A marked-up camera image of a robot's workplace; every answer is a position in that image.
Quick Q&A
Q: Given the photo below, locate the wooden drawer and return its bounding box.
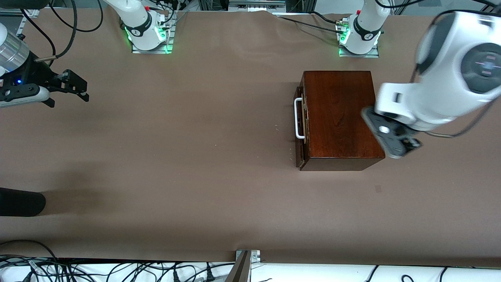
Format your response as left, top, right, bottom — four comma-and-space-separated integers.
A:
294, 86, 310, 168

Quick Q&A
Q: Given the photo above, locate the white metal drawer handle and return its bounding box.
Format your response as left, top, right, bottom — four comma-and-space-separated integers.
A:
294, 97, 306, 140

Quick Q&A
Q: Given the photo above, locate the dark brown wooden cabinet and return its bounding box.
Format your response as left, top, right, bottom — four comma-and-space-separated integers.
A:
299, 70, 386, 172

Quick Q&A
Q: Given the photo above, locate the black ribbed cylinder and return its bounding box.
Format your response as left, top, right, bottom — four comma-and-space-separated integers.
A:
0, 187, 46, 217

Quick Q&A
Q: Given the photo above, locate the metal equipment rack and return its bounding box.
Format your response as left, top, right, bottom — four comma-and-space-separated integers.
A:
198, 0, 314, 14

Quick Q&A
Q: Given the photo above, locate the black looping cable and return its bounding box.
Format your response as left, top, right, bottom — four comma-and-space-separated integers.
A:
48, 0, 103, 33

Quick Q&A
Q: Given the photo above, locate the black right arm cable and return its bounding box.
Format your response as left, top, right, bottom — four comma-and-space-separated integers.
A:
18, 0, 77, 62

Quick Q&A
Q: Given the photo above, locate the aluminium frame profile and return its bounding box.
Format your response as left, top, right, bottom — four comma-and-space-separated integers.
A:
0, 9, 40, 36

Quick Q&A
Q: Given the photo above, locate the metal pole bracket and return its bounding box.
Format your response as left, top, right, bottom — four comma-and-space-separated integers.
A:
235, 249, 261, 264

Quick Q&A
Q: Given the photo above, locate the grey camera pole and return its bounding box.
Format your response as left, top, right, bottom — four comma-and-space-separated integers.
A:
224, 251, 252, 282

